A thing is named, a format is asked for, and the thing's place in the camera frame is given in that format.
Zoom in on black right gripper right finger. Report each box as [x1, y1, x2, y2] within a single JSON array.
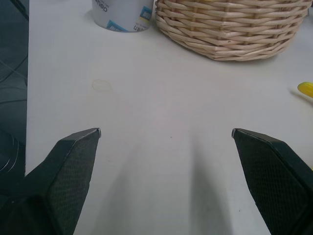
[[231, 128, 313, 235]]

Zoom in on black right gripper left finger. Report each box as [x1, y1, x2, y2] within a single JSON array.
[[0, 127, 102, 235]]

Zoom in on woven wicker basket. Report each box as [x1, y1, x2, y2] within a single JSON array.
[[155, 0, 312, 62]]

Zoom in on yellow banana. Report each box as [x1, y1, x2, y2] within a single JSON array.
[[297, 81, 313, 99]]

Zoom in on white plastic tub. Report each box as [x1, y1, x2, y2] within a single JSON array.
[[91, 0, 155, 33]]

